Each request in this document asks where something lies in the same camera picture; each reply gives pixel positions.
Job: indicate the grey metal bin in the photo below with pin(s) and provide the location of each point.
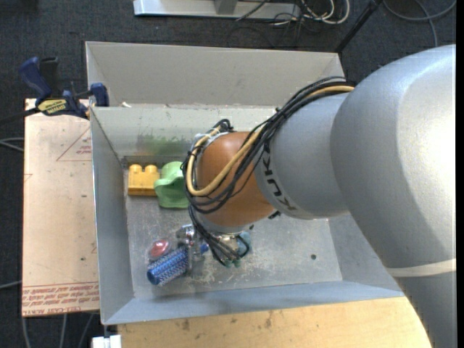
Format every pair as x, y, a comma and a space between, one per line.
253, 263

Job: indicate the brown cardboard board, red print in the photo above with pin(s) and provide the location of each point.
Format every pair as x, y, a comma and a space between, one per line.
58, 201

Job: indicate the red button under clear dome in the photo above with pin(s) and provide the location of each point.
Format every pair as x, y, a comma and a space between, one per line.
158, 248

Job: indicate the yellow toy brick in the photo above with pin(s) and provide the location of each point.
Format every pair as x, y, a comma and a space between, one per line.
142, 181

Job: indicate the light green plastic toy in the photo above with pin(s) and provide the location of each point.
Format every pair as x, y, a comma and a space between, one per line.
171, 190

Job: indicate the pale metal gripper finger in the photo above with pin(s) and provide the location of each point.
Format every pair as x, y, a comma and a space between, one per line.
194, 263
185, 233

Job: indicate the blue ribbed cylinder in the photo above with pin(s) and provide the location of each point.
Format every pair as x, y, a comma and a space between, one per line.
167, 267

